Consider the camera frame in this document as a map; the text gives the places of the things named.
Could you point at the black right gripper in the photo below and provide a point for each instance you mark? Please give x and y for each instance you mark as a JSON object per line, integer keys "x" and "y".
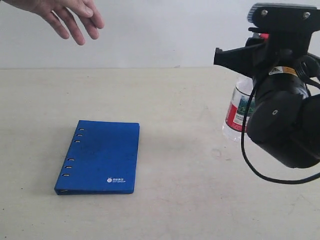
{"x": 267, "y": 45}

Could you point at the clear plastic water bottle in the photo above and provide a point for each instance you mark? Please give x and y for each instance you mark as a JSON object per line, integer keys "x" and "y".
{"x": 233, "y": 122}

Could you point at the blue ring binder notebook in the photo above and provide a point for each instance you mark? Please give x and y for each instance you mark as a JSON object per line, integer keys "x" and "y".
{"x": 101, "y": 159}

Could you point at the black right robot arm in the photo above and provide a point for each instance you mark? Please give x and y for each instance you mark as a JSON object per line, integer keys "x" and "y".
{"x": 285, "y": 121}

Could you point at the person's bare hand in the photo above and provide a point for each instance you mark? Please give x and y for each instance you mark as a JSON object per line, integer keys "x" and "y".
{"x": 60, "y": 15}

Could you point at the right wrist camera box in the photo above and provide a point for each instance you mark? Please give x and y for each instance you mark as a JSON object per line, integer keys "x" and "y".
{"x": 268, "y": 17}

